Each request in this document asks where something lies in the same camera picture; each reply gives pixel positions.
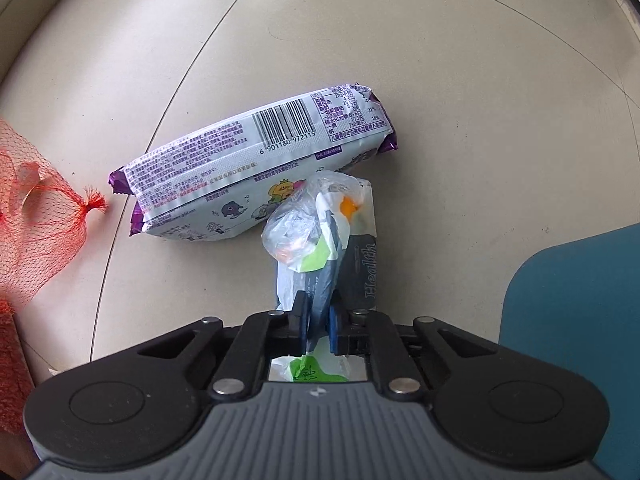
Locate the red fuzzy cloth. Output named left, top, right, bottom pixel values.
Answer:
left=0, top=300, right=38, bottom=437

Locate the red mesh bag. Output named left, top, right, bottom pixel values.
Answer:
left=0, top=118, right=109, bottom=312

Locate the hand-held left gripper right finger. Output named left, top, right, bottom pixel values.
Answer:
left=327, top=304, right=531, bottom=402

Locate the teal plastic trash bin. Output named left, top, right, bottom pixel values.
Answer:
left=498, top=223, right=640, bottom=480

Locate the white green plastic wrapper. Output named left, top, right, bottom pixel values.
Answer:
left=261, top=170, right=379, bottom=384

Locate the purple white snack packet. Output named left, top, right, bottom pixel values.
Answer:
left=108, top=82, right=401, bottom=247

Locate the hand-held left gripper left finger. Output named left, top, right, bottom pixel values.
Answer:
left=92, top=290, right=312, bottom=402

